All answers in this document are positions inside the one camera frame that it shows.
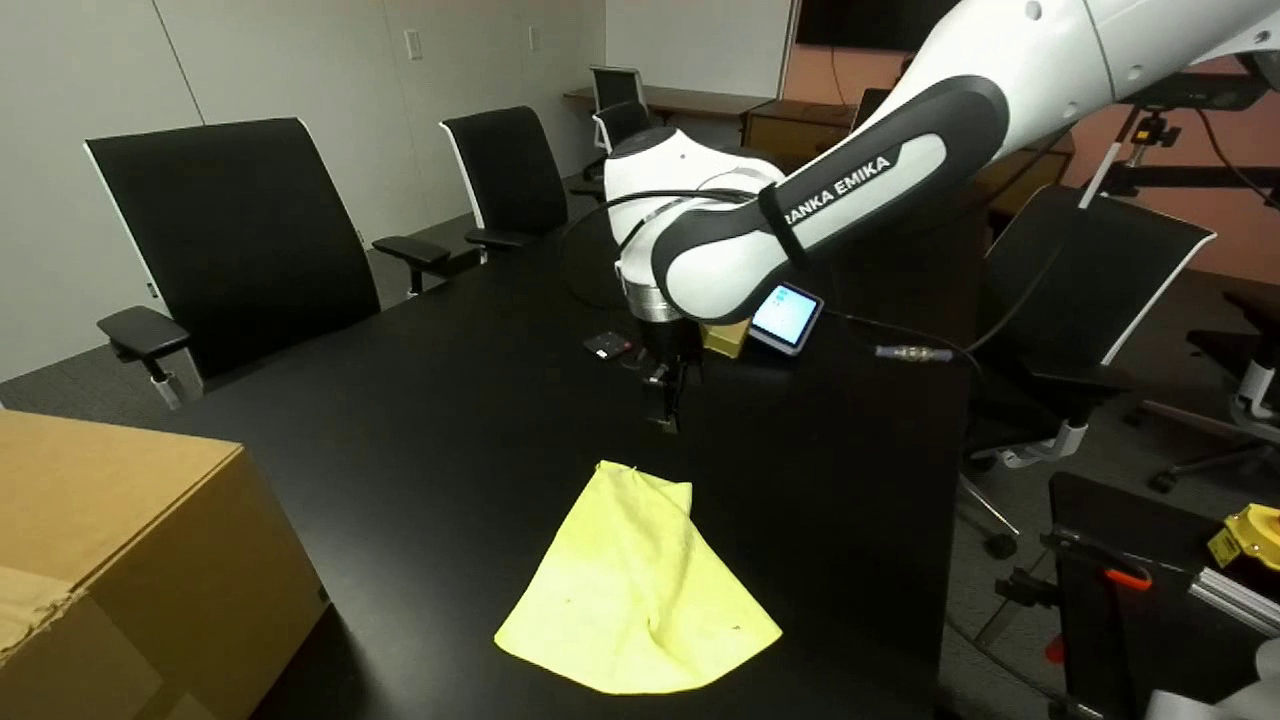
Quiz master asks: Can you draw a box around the yellow green plastic piece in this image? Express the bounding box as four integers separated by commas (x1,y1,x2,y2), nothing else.
1204,499,1280,577

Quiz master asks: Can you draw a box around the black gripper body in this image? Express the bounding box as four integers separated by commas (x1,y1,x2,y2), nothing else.
640,318,710,393

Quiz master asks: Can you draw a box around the black tripod boom stand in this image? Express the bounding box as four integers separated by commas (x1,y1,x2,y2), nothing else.
1101,107,1280,208

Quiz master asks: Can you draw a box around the aluminium rail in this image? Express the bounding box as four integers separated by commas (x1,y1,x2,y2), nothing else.
1186,564,1280,631

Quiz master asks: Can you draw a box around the small black device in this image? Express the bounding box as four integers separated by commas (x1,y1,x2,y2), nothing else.
578,329,640,369

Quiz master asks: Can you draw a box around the orange clamp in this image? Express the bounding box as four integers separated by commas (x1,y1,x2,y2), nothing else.
1101,564,1159,600

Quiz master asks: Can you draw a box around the grey tablet with lit screen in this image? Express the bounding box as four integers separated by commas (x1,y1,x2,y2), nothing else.
744,276,827,362

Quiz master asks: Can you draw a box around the black office chair white frame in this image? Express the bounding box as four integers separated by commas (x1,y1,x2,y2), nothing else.
589,102,673,155
957,179,1220,561
589,65,651,115
79,114,386,413
371,105,577,297

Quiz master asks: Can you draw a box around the wooden sideboard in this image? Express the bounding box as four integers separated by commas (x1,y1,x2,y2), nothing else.
737,98,872,176

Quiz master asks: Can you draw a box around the yellow cloth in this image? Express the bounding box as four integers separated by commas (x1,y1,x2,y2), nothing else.
490,458,787,700

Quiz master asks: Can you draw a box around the black stereo camera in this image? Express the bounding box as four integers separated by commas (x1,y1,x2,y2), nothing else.
1117,68,1270,115

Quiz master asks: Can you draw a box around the black robot mounting stand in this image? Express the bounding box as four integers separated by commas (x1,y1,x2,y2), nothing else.
996,468,1211,720

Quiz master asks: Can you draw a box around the black wall screen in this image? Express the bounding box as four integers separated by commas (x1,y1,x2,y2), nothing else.
790,0,962,55

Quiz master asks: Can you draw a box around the brown cardboard box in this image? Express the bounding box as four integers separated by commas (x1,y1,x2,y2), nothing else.
0,405,332,720

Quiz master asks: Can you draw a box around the black arm cable silver plug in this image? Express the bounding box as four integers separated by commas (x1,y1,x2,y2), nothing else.
872,155,1117,371

